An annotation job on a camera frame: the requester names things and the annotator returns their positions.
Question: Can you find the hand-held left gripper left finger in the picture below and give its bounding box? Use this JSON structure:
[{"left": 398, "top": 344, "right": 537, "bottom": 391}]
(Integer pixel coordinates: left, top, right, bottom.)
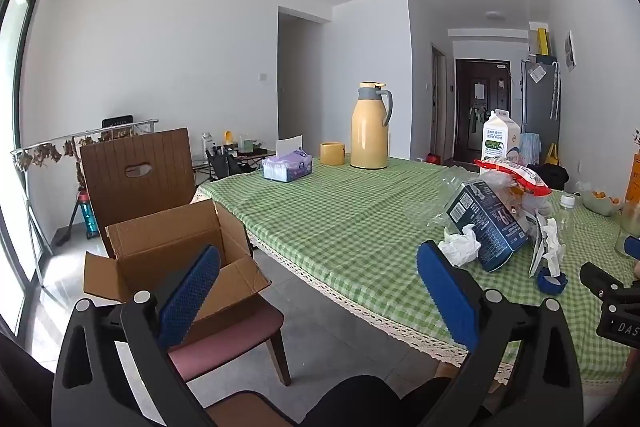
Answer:
[{"left": 52, "top": 244, "right": 223, "bottom": 427}]

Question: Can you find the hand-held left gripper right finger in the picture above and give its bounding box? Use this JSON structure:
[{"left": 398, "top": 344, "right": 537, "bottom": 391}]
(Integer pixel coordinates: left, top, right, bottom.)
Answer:
[{"left": 416, "top": 240, "right": 586, "bottom": 427}]

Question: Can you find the white tissue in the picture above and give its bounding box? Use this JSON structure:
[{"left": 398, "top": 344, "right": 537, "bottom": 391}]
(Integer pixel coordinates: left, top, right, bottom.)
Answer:
[{"left": 437, "top": 224, "right": 482, "bottom": 268}]

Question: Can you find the blue bottle cap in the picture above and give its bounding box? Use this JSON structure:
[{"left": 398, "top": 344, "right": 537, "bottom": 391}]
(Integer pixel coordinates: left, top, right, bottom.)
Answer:
[{"left": 536, "top": 271, "right": 569, "bottom": 295}]

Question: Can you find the brown cardboard box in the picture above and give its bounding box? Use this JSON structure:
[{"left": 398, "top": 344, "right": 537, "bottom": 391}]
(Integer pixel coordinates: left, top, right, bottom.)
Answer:
[{"left": 82, "top": 199, "right": 273, "bottom": 350}]

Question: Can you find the white wrapper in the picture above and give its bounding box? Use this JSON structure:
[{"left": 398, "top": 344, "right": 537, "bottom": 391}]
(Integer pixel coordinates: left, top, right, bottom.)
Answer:
[{"left": 530, "top": 214, "right": 568, "bottom": 278}]

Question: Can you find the clear plastic bottle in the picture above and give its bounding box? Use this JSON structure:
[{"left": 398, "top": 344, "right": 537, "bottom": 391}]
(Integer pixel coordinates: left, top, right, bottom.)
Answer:
[{"left": 552, "top": 194, "right": 578, "bottom": 248}]

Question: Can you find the dark blue carton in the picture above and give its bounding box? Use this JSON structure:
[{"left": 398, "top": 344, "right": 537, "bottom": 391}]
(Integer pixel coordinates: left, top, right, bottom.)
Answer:
[{"left": 445, "top": 181, "right": 533, "bottom": 273}]

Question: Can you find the clear plastic bag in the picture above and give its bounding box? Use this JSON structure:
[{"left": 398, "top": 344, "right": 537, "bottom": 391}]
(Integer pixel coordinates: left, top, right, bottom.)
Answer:
[{"left": 425, "top": 164, "right": 493, "bottom": 228}]

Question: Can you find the red and white snack bag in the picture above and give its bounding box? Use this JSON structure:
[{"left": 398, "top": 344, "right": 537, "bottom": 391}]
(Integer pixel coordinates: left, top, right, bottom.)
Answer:
[{"left": 474, "top": 157, "right": 553, "bottom": 198}]

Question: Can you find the white milk carton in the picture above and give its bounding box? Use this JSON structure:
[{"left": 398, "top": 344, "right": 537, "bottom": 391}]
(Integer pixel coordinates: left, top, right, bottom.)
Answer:
[{"left": 481, "top": 109, "right": 523, "bottom": 168}]

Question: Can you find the ribbed drinking glass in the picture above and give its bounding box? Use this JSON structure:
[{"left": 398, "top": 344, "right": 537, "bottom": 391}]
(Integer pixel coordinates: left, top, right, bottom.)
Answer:
[{"left": 617, "top": 202, "right": 640, "bottom": 258}]

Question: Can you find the pale green fruit bowl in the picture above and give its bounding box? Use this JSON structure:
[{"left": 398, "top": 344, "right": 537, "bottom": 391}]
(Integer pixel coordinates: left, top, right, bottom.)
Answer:
[{"left": 575, "top": 189, "right": 623, "bottom": 215}]

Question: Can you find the black bag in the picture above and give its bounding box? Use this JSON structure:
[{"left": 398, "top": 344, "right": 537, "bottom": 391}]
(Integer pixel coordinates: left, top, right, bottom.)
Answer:
[{"left": 535, "top": 164, "right": 570, "bottom": 190}]

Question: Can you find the brown chair with pink seat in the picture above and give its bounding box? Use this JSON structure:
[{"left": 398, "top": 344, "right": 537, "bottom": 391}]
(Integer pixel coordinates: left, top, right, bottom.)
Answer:
[{"left": 80, "top": 128, "right": 293, "bottom": 388}]

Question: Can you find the green checked tablecloth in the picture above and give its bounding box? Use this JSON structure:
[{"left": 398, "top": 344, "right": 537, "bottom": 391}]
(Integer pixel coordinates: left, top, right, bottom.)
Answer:
[{"left": 192, "top": 154, "right": 640, "bottom": 385}]

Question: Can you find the brown wooden chair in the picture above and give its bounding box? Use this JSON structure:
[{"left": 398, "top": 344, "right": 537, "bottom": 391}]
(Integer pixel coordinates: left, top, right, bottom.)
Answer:
[{"left": 206, "top": 393, "right": 297, "bottom": 427}]

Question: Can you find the black folding chair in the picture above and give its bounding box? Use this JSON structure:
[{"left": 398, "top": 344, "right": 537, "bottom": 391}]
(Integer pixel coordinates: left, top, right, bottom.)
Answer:
[{"left": 206, "top": 149, "right": 242, "bottom": 181}]

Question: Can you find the person's leg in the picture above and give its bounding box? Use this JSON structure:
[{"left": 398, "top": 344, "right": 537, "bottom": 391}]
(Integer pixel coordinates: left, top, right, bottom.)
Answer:
[{"left": 300, "top": 374, "right": 451, "bottom": 427}]

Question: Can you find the pastel printed bag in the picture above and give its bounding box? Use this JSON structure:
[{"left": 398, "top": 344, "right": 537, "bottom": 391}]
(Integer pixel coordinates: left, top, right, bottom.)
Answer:
[{"left": 520, "top": 133, "right": 542, "bottom": 165}]

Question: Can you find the low side table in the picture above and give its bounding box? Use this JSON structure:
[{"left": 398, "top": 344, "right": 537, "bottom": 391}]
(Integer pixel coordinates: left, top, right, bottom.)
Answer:
[{"left": 192, "top": 131, "right": 277, "bottom": 180}]

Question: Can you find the purple tissue pack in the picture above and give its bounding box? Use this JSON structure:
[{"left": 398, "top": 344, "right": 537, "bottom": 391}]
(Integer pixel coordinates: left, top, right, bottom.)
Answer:
[{"left": 262, "top": 134, "right": 314, "bottom": 184}]

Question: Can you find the grey fridge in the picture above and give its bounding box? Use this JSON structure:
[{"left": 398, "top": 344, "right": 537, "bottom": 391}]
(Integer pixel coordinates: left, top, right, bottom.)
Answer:
[{"left": 520, "top": 55, "right": 561, "bottom": 152}]

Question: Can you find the white folded umbrella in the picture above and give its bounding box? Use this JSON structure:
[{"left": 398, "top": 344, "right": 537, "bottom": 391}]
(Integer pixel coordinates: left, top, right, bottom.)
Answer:
[{"left": 550, "top": 62, "right": 561, "bottom": 120}]

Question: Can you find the yellow cup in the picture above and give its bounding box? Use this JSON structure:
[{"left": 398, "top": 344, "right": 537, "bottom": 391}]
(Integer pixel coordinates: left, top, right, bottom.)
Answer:
[{"left": 320, "top": 142, "right": 347, "bottom": 166}]

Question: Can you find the yellow thermos jug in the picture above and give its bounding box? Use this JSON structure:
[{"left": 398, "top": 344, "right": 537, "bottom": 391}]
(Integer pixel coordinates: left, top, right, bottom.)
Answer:
[{"left": 350, "top": 82, "right": 394, "bottom": 170}]

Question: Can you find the metal drying rack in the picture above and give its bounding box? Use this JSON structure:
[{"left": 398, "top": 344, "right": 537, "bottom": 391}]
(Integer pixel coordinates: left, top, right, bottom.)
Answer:
[{"left": 10, "top": 119, "right": 160, "bottom": 288}]

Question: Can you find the grey interior door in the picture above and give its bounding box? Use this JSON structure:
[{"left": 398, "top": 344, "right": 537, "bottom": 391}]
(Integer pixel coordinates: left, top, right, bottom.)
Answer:
[{"left": 431, "top": 47, "right": 447, "bottom": 162}]

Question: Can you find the dark brown entrance door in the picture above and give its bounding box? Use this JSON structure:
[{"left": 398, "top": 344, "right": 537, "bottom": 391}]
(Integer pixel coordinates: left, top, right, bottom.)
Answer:
[{"left": 455, "top": 59, "right": 512, "bottom": 162}]

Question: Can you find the bunch of dried plants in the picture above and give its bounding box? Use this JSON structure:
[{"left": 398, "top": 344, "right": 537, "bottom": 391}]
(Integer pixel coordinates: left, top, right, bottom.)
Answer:
[{"left": 14, "top": 129, "right": 138, "bottom": 175}]

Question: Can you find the dark framed window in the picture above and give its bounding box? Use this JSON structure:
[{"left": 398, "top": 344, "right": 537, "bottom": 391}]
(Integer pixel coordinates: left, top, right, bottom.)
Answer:
[{"left": 0, "top": 0, "right": 40, "bottom": 338}]

